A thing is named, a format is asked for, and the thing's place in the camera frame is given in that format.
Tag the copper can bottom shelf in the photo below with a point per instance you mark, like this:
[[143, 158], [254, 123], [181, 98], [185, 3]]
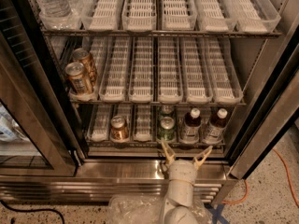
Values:
[[119, 128]]

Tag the green can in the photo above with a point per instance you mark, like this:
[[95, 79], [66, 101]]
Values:
[[166, 111], [166, 129]]

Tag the middle wire shelf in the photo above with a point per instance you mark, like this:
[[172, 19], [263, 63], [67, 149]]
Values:
[[97, 102]]

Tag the green can front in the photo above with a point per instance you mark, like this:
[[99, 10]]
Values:
[[166, 129]]

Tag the gold can rear middle shelf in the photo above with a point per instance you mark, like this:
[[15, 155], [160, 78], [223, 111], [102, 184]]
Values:
[[83, 56]]

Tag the steel fridge door right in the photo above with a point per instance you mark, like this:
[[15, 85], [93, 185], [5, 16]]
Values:
[[271, 105]]

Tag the steel fridge base grille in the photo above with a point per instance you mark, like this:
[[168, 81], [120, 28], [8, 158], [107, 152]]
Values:
[[94, 182]]

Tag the glass fridge door left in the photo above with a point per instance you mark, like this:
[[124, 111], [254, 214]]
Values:
[[34, 93]]

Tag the top wire shelf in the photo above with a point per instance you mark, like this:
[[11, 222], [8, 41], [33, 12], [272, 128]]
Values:
[[156, 33]]

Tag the shelf tray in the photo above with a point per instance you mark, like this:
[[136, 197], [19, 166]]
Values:
[[141, 77], [223, 79], [125, 111], [188, 140], [174, 118], [256, 16], [178, 15], [169, 76], [216, 16], [99, 124], [114, 80], [139, 15], [71, 21], [142, 123], [196, 82], [101, 15], [211, 140], [98, 51]]

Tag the blue tape cross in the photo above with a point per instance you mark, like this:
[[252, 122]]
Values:
[[216, 213]]

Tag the bottom wire shelf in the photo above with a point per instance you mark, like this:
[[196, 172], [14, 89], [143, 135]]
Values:
[[108, 143]]

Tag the wire shelf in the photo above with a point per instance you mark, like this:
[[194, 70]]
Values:
[[156, 33], [97, 102], [108, 143]]

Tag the gold can shelf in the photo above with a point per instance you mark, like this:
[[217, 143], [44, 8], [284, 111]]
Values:
[[79, 78], [83, 56]]

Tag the clear plastic bag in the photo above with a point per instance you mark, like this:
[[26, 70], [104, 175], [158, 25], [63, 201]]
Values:
[[146, 209]]

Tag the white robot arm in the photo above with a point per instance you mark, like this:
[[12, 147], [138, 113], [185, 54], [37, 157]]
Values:
[[178, 200]]

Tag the gold can front middle shelf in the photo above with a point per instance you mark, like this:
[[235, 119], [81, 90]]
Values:
[[79, 78]]

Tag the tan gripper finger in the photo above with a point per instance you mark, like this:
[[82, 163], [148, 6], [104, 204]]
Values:
[[169, 153], [199, 159]]

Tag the dark bottle white cap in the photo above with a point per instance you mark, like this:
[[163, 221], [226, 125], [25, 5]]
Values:
[[215, 126], [191, 125]]

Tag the green can rear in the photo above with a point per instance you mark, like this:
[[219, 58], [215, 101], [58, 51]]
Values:
[[166, 111]]

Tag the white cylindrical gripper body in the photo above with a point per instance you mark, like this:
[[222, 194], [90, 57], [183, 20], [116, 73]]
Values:
[[182, 171]]

